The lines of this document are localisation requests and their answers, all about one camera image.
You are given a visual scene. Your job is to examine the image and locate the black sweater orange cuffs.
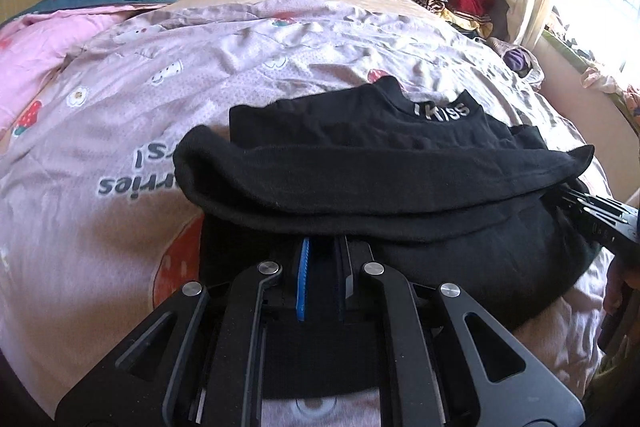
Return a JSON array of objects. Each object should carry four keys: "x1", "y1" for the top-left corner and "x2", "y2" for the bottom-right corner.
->
[{"x1": 171, "y1": 74, "x2": 601, "y2": 400}]

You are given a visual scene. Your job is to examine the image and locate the right hand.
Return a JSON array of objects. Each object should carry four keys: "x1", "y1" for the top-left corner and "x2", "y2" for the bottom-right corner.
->
[{"x1": 603, "y1": 257, "x2": 640, "y2": 315}]

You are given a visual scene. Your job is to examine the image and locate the patterned cloth on windowsill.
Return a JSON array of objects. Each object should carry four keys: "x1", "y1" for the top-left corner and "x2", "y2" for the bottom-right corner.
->
[{"x1": 541, "y1": 5, "x2": 640, "y2": 134}]

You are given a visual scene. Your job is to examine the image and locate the purple cloth bundle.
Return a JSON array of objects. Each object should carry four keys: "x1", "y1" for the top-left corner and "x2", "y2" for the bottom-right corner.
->
[{"x1": 502, "y1": 48, "x2": 533, "y2": 78}]

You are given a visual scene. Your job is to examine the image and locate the pink quilt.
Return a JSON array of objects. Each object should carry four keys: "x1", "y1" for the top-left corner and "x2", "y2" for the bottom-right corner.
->
[{"x1": 1, "y1": 3, "x2": 159, "y2": 133}]

